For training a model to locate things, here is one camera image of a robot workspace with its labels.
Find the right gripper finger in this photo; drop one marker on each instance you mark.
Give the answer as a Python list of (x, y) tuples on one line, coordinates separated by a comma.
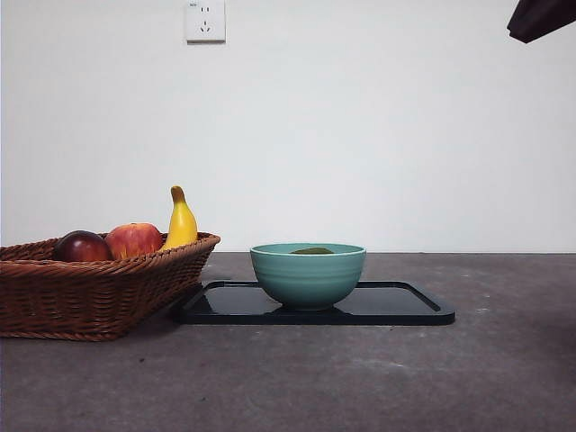
[(540, 18)]

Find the green avocado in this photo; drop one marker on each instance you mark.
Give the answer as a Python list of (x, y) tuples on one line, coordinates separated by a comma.
[(312, 250)]

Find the teal ceramic bowl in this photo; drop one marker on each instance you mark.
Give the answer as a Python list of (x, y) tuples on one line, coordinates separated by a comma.
[(308, 279)]

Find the dark rectangular tray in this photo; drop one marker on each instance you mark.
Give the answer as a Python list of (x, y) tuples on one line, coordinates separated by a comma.
[(387, 308)]

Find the yellow banana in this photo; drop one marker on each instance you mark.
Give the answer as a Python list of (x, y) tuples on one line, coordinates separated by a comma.
[(182, 226)]

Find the red apple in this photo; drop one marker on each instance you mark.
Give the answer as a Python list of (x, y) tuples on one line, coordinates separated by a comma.
[(134, 241)]

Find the dark red plum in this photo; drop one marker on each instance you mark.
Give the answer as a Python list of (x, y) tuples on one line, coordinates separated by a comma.
[(85, 248)]

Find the brown wicker basket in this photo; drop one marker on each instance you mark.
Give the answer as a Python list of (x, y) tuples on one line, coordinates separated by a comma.
[(90, 297)]

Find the white wall socket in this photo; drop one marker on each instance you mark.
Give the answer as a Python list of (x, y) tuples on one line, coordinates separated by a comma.
[(205, 22)]

